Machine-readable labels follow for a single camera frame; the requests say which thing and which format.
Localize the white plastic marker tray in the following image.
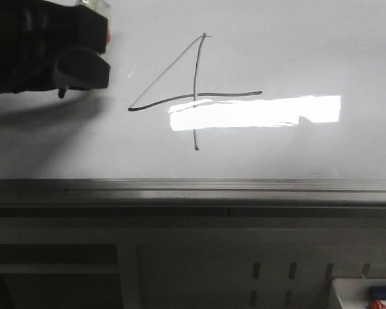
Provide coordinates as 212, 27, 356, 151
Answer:
327, 278, 386, 308

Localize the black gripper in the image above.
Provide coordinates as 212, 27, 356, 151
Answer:
0, 1, 111, 94

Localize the red capped marker in tray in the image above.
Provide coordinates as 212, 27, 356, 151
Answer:
369, 300, 386, 309

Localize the grey perforated metal panel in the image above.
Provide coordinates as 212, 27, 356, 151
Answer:
0, 207, 386, 308

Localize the white whiteboard with metal frame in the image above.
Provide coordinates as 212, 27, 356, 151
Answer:
0, 1, 386, 204

